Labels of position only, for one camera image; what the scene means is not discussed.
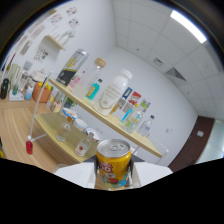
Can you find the two-tier wooden shelf rack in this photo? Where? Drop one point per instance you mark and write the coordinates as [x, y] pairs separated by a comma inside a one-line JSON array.
[[50, 125]]

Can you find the white wall shelf figure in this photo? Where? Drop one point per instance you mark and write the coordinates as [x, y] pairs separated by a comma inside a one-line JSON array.
[[66, 36]]

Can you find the black jug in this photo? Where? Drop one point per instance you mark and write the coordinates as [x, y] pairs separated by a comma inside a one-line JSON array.
[[4, 89]]

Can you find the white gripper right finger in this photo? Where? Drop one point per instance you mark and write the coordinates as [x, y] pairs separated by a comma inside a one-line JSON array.
[[151, 172]]

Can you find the blue wall poster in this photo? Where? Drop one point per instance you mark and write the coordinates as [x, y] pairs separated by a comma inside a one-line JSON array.
[[127, 93]]

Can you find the blue patterned bowl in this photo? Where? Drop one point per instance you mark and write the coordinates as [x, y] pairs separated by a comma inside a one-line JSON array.
[[70, 114]]

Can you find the teal liquid bottle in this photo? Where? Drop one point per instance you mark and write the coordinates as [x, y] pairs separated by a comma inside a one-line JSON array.
[[92, 90]]

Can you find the black yellow tube packet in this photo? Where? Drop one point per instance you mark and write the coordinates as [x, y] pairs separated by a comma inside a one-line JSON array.
[[70, 68]]

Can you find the ceiling light panel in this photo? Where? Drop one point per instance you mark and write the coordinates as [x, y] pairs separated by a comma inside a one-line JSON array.
[[188, 26]]

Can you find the yellow drink can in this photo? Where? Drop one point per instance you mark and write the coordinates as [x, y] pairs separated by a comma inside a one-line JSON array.
[[113, 165]]

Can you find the red liquid bottle white cap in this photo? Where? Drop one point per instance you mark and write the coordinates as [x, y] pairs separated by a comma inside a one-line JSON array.
[[29, 146]]

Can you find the brown door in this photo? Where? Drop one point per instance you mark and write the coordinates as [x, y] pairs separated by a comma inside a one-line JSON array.
[[193, 143]]

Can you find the large white bottle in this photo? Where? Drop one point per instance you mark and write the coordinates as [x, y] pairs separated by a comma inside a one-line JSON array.
[[111, 95]]

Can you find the wooden wall shelf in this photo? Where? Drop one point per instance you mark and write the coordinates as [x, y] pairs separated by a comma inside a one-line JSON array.
[[55, 42]]

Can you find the ceiling air vent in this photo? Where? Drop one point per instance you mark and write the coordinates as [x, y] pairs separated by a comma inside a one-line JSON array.
[[175, 74]]

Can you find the multicolour wall poster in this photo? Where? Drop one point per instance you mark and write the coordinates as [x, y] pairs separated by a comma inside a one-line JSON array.
[[145, 104]]

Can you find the pink bottle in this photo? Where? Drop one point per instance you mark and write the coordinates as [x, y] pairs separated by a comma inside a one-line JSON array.
[[74, 82]]

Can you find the teal cup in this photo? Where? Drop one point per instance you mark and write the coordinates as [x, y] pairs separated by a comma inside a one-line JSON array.
[[15, 89]]

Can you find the white tray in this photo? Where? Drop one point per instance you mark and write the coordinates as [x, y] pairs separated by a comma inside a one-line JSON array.
[[16, 97]]

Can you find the red wall poster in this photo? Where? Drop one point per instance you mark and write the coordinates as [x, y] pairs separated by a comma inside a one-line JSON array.
[[134, 98]]

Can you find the tall glass jar cork lid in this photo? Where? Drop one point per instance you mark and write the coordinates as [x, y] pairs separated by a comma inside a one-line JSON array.
[[87, 80]]

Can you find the green plant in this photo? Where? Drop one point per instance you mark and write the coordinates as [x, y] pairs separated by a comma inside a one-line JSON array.
[[69, 103]]

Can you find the white bowl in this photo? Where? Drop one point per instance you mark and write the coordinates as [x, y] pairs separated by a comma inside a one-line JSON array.
[[95, 134], [80, 124]]

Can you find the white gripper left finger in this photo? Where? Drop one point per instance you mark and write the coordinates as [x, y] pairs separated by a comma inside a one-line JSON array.
[[78, 174]]

